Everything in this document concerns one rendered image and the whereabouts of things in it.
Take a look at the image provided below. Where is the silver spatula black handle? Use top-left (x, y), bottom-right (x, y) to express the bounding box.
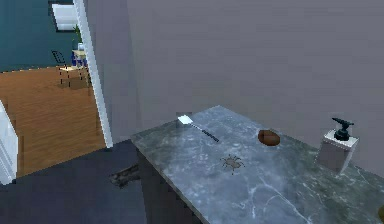
top-left (177, 114), bottom-right (221, 143)

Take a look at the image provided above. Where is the grey spider shaped object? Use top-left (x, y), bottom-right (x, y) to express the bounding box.
top-left (220, 154), bottom-right (246, 176)

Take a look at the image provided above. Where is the white window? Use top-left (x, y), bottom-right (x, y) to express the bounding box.
top-left (51, 3), bottom-right (80, 32)

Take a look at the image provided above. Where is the grey marble counter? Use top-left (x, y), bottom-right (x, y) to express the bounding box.
top-left (130, 105), bottom-right (384, 224)

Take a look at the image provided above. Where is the white soap dispenser black pump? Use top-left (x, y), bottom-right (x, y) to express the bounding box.
top-left (315, 117), bottom-right (360, 174)

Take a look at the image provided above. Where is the white door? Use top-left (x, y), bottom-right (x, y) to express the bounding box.
top-left (0, 99), bottom-right (19, 186)

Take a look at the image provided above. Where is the green house plant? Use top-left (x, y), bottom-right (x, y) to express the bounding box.
top-left (72, 24), bottom-right (84, 51)

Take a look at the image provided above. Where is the brown potato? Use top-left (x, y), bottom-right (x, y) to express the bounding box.
top-left (257, 129), bottom-right (281, 147)

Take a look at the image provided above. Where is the light wooden table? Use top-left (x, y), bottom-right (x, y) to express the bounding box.
top-left (71, 49), bottom-right (88, 68)

